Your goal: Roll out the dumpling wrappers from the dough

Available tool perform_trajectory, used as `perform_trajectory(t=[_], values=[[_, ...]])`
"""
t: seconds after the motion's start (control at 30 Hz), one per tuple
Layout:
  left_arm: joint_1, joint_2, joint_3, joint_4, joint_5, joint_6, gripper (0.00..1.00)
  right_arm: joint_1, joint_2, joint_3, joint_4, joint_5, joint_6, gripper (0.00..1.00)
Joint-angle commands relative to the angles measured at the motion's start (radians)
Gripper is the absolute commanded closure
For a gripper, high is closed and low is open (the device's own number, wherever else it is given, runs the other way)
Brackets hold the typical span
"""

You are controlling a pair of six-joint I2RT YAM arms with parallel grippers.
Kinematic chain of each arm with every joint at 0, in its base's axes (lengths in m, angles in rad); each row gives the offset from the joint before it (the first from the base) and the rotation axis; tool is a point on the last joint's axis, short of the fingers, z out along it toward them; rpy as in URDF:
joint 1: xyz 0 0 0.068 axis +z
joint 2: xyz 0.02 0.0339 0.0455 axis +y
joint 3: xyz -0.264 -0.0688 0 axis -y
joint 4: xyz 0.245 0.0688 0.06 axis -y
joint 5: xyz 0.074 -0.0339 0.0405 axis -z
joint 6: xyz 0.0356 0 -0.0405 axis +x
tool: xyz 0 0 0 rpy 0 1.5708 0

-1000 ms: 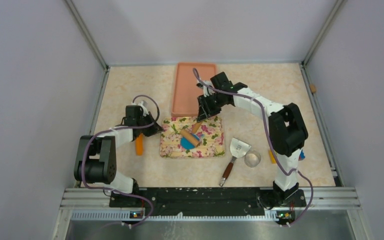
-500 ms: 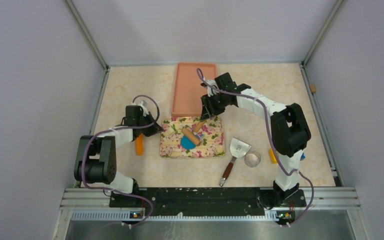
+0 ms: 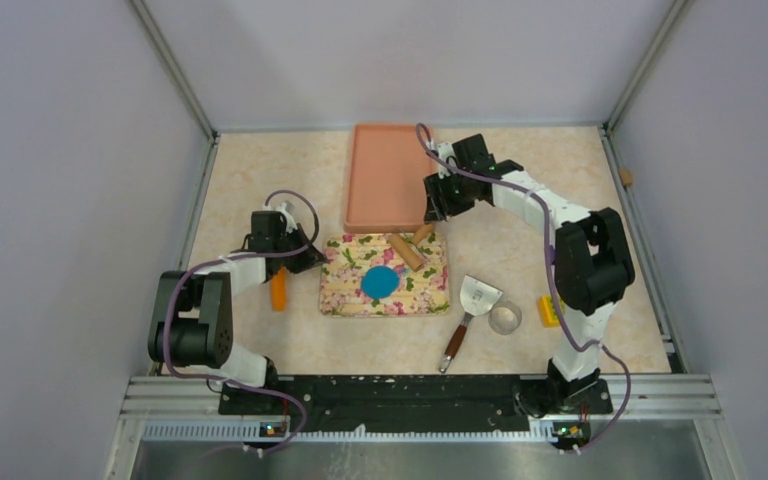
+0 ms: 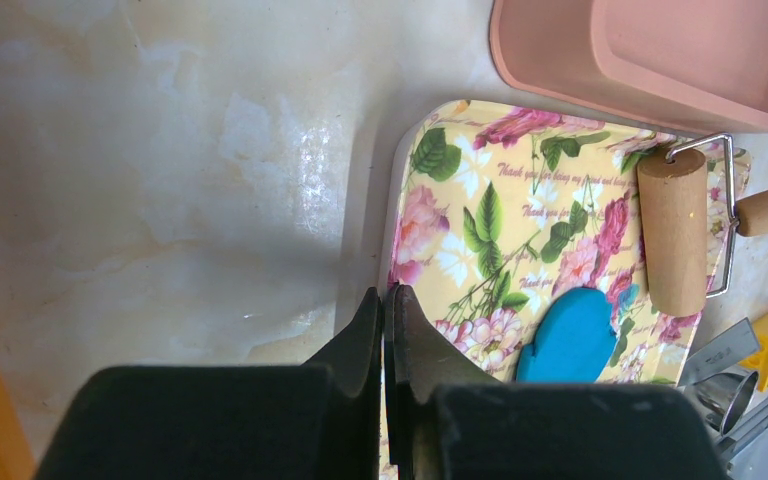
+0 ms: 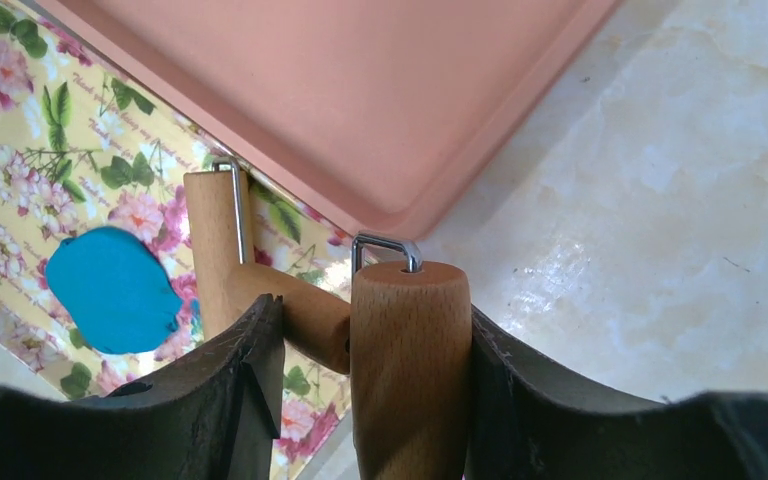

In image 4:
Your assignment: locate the blue dough piece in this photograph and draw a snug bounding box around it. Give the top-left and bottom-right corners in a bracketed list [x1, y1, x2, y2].
[514, 287, 620, 384]

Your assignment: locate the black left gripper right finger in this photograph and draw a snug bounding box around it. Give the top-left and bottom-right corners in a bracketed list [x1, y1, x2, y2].
[383, 285, 727, 479]

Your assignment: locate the metal scraper wooden handle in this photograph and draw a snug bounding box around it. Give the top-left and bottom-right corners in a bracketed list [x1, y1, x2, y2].
[678, 318, 768, 463]

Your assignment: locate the pink rectangular tray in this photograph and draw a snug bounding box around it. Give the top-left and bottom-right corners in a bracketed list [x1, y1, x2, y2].
[489, 0, 768, 133]

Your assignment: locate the wooden double-ended roller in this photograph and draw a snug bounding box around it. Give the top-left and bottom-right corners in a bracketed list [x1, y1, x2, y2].
[636, 133, 768, 317]

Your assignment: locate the round metal cutter ring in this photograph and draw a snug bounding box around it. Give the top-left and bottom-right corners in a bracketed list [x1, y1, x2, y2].
[691, 370, 760, 439]

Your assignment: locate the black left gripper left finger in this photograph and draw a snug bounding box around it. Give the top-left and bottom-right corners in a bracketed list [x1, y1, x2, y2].
[36, 288, 382, 479]

